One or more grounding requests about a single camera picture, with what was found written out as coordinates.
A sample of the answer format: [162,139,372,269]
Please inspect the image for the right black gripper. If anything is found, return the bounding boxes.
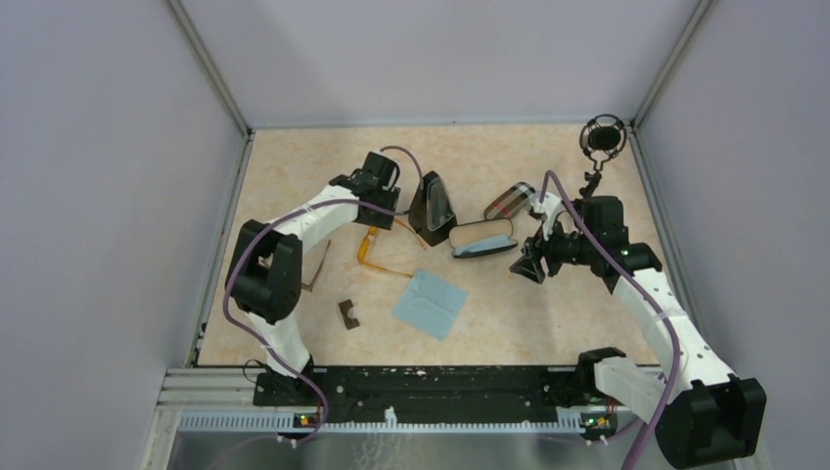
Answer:
[509,214,597,283]

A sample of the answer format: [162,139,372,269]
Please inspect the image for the plaid glasses case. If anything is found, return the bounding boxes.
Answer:
[483,181,536,220]

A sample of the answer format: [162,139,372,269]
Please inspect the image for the black textured glasses case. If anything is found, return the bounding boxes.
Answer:
[448,218,518,259]

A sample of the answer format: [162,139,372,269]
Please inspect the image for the orange tinted sunglasses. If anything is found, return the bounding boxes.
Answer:
[355,218,428,279]

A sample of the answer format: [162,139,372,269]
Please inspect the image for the blue cleaning cloth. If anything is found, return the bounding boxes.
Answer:
[452,235,518,259]
[392,269,469,341]

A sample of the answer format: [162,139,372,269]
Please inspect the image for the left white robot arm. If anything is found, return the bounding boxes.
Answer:
[222,151,400,405]

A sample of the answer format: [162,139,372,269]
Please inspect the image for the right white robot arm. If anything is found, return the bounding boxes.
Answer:
[510,193,766,469]

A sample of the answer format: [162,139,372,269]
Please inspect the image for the dark triangular glasses case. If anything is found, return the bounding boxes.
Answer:
[408,171,458,247]

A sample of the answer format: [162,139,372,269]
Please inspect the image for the black microphone on tripod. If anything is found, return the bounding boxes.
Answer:
[578,114,628,198]

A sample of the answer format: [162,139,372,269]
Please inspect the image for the small brown case insert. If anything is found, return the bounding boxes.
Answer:
[338,300,360,330]

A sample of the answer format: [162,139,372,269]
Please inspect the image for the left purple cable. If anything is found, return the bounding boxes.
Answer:
[222,145,424,448]

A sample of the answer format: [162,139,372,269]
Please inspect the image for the purple cable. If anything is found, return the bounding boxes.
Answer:
[537,170,682,470]
[222,145,424,448]

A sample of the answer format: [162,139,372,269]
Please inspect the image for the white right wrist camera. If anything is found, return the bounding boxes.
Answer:
[530,192,562,241]

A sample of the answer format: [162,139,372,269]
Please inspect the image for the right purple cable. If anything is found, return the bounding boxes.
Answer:
[537,170,682,470]

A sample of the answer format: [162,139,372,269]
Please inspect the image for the brown frame sunglasses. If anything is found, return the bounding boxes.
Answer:
[301,240,332,292]

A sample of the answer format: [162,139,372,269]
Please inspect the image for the grey slotted cable duct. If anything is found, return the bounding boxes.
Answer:
[178,408,584,434]

